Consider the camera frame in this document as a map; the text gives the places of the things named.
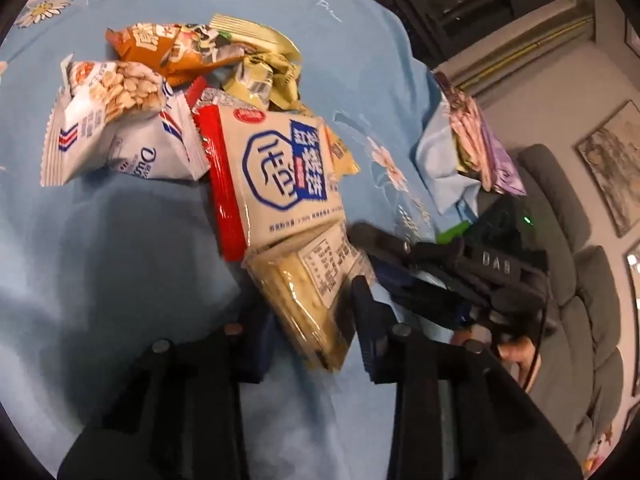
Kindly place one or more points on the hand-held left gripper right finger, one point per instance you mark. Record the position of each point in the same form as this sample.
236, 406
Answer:
367, 330

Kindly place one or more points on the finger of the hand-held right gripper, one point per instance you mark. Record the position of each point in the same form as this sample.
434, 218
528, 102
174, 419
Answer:
425, 302
395, 247

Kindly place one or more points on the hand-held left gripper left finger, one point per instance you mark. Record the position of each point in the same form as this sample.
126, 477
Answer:
256, 347

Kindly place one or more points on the clear cracker packet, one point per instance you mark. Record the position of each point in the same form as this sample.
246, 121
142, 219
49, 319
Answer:
310, 290

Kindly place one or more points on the small yellow snack packet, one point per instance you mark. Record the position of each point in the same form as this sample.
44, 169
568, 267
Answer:
345, 155

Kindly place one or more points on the red and white cracker packet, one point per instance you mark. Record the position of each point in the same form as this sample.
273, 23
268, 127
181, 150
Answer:
272, 175

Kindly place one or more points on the pale green snack packet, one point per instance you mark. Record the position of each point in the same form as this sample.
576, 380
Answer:
260, 85
255, 40

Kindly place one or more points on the white peanut packet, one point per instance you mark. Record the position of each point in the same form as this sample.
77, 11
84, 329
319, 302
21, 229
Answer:
100, 105

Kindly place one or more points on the person's right hand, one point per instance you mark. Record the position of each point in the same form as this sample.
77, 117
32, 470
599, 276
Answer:
517, 355

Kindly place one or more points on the grey sofa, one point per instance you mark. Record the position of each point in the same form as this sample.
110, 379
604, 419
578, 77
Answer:
575, 270

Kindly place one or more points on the purple folded cloth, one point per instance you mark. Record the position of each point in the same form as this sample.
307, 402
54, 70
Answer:
505, 167

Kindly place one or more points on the pink folded cloth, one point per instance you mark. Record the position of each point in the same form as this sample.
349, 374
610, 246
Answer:
467, 120

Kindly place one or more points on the blue floral bedsheet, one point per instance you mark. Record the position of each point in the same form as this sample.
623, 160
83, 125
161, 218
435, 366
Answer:
125, 270

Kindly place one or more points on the brown patterned pouch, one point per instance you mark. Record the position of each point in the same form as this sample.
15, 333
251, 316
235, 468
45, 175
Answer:
447, 87

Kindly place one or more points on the white and blue snack packet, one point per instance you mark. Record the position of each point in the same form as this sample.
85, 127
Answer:
150, 147

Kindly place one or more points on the silver and red snack packet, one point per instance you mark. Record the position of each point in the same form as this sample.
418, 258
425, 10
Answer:
215, 97

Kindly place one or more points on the orange snack packet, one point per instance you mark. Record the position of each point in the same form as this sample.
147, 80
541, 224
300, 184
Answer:
150, 47

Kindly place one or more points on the framed wall picture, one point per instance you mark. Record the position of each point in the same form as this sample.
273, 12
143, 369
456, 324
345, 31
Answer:
634, 310
615, 165

